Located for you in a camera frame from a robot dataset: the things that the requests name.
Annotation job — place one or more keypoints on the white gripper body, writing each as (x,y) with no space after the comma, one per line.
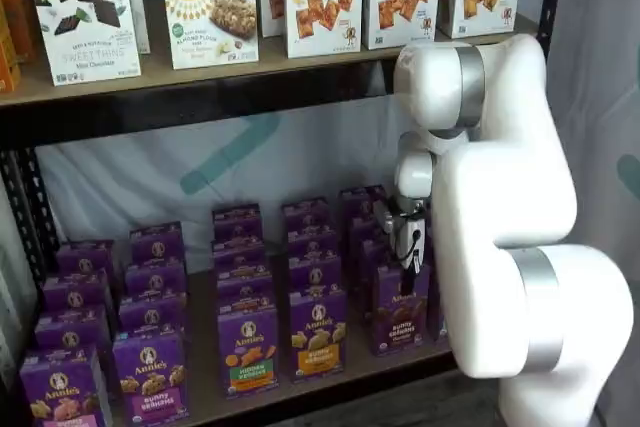
(415,267)

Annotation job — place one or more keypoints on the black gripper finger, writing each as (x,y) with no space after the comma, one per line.
(409,284)

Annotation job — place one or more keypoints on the purple box brown patch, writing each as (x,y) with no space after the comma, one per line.
(400,327)

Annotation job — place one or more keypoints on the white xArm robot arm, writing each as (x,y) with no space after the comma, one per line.
(500,172)

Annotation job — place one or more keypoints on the purple Annie's box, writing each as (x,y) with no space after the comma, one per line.
(360,232)
(237,222)
(360,199)
(85,259)
(305,217)
(245,297)
(315,274)
(245,272)
(155,279)
(157,244)
(312,246)
(150,314)
(237,249)
(372,257)
(70,329)
(75,292)

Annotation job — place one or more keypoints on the purple box teal patch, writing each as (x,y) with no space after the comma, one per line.
(439,317)

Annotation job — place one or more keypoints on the purple box yellow patch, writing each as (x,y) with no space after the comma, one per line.
(317,342)

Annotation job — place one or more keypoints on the purple box green patch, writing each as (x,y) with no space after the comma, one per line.
(247,352)

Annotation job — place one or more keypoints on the brown wooden shelf board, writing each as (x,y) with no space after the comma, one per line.
(200,79)
(200,347)

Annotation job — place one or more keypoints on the purple Bunny Grahams box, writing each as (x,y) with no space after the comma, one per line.
(150,377)

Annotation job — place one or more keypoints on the black metal shelf rack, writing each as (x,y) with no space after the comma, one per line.
(150,117)

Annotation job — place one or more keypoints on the white almond flour bars box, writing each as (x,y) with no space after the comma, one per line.
(210,17)

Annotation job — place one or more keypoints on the purple box pink patch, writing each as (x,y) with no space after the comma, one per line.
(60,397)

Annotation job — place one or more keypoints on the white Simple Mills box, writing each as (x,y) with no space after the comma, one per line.
(140,7)

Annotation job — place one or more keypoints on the white Sweet Thins box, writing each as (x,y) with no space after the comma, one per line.
(82,22)

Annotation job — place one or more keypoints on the white backdrop cloth teal print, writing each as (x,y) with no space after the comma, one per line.
(150,182)

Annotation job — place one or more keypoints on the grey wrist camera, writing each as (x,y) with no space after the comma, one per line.
(387,219)

